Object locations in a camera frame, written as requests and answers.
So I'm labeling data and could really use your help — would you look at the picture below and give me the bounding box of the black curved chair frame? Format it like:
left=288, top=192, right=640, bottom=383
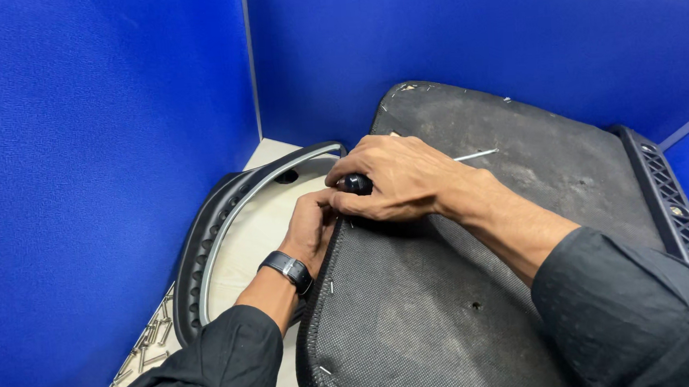
left=163, top=140, right=360, bottom=348

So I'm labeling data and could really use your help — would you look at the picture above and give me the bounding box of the black lattice plastic chair part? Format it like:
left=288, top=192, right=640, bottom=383
left=611, top=120, right=689, bottom=289

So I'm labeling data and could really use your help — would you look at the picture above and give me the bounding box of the black handled screwdriver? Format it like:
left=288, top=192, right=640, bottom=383
left=335, top=147, right=503, bottom=198

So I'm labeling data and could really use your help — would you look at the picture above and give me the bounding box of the pile of silver screws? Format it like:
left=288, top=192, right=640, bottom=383
left=106, top=290, right=181, bottom=387

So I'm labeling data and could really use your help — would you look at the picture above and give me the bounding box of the grey fabric chair seat cushion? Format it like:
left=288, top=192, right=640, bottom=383
left=278, top=66, right=675, bottom=387

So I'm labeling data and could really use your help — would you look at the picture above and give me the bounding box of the person's left hand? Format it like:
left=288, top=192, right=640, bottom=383
left=275, top=188, right=344, bottom=280

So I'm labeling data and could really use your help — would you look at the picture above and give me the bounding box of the black wristwatch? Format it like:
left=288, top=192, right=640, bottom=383
left=256, top=248, right=316, bottom=299

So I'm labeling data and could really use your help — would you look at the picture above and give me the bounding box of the person's right hand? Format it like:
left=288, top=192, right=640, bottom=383
left=321, top=127, right=497, bottom=228

